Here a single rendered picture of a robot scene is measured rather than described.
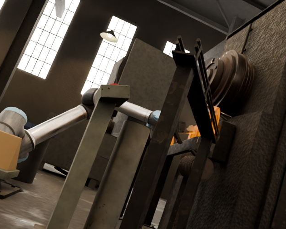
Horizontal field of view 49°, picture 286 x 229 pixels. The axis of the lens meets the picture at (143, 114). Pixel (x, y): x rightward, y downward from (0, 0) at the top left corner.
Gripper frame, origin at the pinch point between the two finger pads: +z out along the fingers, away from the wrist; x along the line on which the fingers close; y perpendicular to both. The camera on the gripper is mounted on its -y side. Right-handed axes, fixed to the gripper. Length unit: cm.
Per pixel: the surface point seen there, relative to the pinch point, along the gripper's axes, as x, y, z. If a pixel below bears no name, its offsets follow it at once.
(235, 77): -43, 33, 6
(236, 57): -37, 48, 10
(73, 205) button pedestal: -93, -39, -86
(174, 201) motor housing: -51, -42, -32
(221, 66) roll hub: -32, 42, 2
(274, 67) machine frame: -58, 37, 23
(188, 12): 728, 468, 264
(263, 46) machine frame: -38, 58, 29
